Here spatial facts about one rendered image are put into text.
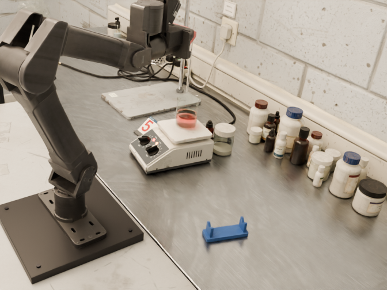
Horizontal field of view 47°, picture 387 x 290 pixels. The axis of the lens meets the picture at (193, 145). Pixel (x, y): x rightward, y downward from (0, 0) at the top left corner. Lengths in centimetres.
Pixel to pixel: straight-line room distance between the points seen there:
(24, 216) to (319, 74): 92
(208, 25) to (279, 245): 101
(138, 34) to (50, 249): 47
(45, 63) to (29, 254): 39
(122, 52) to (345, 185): 66
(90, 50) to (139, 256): 42
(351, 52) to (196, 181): 56
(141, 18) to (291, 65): 67
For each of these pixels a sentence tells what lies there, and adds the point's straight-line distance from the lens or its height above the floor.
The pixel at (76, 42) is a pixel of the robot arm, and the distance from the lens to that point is 82.
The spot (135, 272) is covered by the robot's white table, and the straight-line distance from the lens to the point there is 92.
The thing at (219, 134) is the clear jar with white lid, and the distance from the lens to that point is 126.
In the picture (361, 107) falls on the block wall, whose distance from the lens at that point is 135.
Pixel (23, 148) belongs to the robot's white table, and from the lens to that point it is 131.
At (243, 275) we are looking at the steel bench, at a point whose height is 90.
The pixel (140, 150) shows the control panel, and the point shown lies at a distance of 122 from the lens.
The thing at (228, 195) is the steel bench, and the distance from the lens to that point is 114.
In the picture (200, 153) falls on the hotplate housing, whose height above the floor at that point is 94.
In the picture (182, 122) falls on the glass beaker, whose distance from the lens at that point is 122.
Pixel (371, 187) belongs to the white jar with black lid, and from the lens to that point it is 118.
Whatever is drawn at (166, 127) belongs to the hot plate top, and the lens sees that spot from 123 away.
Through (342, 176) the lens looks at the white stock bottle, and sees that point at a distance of 120.
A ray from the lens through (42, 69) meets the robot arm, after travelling 76.
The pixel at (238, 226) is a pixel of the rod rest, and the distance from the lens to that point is 103.
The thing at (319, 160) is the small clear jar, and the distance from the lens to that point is 125.
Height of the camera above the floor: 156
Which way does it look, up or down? 30 degrees down
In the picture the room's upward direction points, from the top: 7 degrees clockwise
